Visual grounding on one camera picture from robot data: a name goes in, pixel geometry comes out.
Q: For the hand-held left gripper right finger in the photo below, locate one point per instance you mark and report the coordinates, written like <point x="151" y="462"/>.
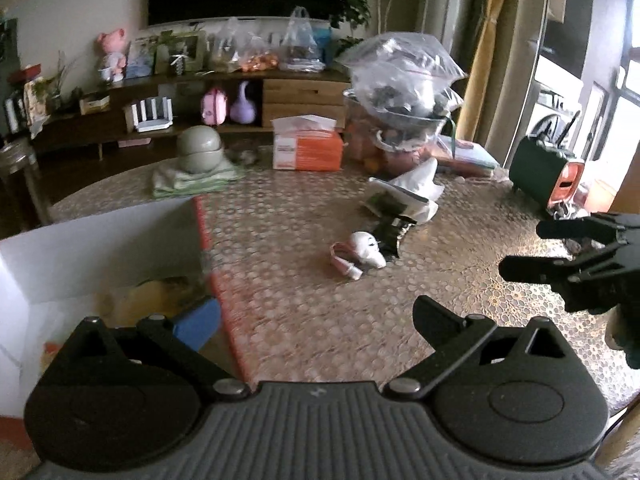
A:
<point x="430" y="315"/>

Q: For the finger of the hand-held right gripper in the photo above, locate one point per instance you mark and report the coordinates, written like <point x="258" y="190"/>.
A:
<point x="575" y="227"/>
<point x="535" y="269"/>

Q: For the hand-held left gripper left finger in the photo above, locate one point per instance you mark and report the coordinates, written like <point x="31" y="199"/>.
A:
<point x="200" y="320"/>

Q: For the white cardboard box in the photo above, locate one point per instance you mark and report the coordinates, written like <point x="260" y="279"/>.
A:
<point x="100" y="245"/>

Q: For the green orange appliance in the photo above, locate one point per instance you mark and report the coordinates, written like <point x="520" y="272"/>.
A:
<point x="537" y="170"/>

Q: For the white skull figurine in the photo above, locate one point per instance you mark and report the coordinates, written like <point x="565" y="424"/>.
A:
<point x="369" y="249"/>

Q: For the small white tube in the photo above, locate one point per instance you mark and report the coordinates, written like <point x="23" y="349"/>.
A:
<point x="345" y="265"/>

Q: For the green folded cloth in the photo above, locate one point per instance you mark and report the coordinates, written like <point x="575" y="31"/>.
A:
<point x="195" y="182"/>

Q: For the grey-green bowl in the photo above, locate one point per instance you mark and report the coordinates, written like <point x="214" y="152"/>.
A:
<point x="202" y="161"/>
<point x="201" y="139"/>

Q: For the yellow curtain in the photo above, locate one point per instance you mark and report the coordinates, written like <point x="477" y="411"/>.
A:
<point x="487" y="50"/>

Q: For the orange tissue box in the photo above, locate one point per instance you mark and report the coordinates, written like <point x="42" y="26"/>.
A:
<point x="307" y="147"/>

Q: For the white router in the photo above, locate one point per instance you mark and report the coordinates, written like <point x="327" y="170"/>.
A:
<point x="149" y="116"/>

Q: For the pink toy backpack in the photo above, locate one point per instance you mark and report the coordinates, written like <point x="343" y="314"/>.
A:
<point x="214" y="107"/>

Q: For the purple vase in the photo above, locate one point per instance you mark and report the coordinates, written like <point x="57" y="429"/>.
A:
<point x="243" y="107"/>

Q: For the wooden tv cabinet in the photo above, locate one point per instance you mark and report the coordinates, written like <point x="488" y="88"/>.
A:
<point x="75" y="130"/>

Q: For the large clear plastic bag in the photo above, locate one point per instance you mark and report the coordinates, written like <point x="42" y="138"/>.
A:
<point x="400" y="70"/>

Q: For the small cardboard box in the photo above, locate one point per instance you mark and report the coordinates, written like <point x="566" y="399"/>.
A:
<point x="95" y="105"/>

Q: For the wooden drawer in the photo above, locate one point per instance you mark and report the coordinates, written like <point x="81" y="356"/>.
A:
<point x="305" y="102"/>

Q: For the blue picture card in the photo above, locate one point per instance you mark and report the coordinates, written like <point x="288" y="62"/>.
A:
<point x="141" y="60"/>

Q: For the plastic bag of oranges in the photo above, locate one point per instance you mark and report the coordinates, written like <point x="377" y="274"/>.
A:
<point x="257" y="57"/>

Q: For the patterned gift bag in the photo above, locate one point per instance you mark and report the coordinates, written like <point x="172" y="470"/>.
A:
<point x="37" y="102"/>

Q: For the pink pig plush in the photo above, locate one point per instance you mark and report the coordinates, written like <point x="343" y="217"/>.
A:
<point x="112" y="55"/>

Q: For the blue white plastic bag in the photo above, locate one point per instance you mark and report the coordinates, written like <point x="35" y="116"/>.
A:
<point x="300" y="40"/>

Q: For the flat red box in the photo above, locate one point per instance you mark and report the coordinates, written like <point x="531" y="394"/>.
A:
<point x="26" y="72"/>

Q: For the green potted plant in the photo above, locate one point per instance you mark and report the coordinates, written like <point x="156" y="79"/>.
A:
<point x="370" y="0"/>

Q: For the green photo frame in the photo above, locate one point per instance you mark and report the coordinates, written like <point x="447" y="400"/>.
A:
<point x="180" y="52"/>

